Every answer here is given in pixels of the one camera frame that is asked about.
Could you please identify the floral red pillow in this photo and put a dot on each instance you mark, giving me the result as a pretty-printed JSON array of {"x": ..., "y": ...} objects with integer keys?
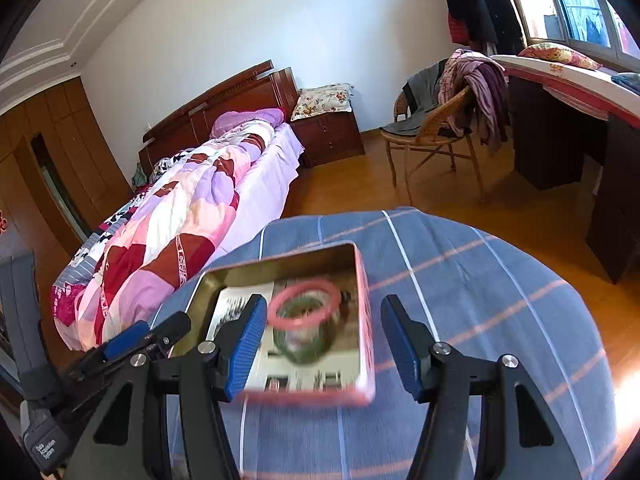
[{"x": 557, "y": 55}]

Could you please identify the dark wooden desk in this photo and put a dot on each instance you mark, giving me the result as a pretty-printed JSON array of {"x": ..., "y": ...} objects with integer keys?
[{"x": 550, "y": 125}]

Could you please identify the lilac bed sheet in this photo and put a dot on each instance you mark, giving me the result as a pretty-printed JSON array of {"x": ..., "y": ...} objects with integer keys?
[{"x": 265, "y": 180}]

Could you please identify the hanging black coats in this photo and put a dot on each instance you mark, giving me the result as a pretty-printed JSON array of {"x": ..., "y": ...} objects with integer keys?
[{"x": 480, "y": 0}]

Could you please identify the window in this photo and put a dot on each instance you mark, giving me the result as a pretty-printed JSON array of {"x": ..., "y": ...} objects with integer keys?
[{"x": 575, "y": 5}]

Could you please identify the pink purple garment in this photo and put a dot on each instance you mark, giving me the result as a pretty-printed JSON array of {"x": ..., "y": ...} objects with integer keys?
[{"x": 475, "y": 85}]

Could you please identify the grey garment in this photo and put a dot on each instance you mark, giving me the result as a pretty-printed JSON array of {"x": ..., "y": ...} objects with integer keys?
[{"x": 425, "y": 85}]

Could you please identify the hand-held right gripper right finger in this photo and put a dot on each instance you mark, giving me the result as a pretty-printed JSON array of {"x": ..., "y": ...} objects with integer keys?
[{"x": 404, "y": 355}]

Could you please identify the pink bangle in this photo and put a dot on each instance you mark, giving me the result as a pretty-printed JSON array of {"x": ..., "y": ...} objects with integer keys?
[{"x": 320, "y": 287}]

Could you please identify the wooden nightstand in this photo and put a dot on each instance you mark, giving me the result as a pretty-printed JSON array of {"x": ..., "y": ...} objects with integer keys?
[{"x": 330, "y": 137}]

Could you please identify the blue plaid cloth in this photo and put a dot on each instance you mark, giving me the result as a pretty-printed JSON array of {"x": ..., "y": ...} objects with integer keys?
[{"x": 475, "y": 285}]

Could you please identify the wicker chair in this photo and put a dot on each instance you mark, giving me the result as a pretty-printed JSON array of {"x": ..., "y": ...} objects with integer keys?
[{"x": 435, "y": 125}]

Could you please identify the printed paper sheet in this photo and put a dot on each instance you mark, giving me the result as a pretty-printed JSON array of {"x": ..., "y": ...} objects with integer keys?
[{"x": 310, "y": 377}]

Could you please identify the pink pillow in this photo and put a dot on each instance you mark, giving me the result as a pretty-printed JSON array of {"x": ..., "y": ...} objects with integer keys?
[{"x": 247, "y": 119}]

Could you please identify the green bangle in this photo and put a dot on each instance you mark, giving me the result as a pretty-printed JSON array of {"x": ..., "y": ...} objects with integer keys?
[{"x": 287, "y": 352}]

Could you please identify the folded blue clothes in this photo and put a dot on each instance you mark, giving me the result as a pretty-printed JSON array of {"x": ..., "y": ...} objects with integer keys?
[{"x": 627, "y": 82}]

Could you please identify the wooden bed headboard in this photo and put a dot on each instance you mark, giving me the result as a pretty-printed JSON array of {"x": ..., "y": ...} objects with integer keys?
[{"x": 220, "y": 95}]

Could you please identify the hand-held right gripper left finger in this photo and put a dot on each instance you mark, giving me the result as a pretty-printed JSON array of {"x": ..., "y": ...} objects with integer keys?
[{"x": 245, "y": 347}]

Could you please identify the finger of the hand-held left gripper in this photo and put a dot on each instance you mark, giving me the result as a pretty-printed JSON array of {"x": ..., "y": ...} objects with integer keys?
[
  {"x": 172, "y": 330},
  {"x": 125, "y": 344}
]

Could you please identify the hanging red garment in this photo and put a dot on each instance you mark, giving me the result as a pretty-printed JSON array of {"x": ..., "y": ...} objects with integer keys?
[{"x": 457, "y": 30}]

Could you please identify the floral cushion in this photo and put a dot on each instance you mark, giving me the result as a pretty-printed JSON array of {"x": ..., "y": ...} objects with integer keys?
[{"x": 322, "y": 100}]

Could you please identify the wooden wardrobe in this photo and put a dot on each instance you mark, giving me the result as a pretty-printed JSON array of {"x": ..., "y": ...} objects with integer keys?
[{"x": 75, "y": 150}]

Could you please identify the pink patchwork quilt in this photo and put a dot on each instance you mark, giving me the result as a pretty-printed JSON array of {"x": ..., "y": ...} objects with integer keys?
[{"x": 190, "y": 210}]

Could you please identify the grey striped blanket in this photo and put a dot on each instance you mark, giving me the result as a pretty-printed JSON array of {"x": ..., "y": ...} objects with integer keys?
[{"x": 82, "y": 255}]

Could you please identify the pink metal tin box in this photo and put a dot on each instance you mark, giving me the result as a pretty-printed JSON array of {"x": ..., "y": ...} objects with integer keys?
[{"x": 300, "y": 265}]

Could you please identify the teal cloth item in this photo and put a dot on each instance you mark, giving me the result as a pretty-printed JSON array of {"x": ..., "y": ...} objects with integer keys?
[{"x": 138, "y": 176}]

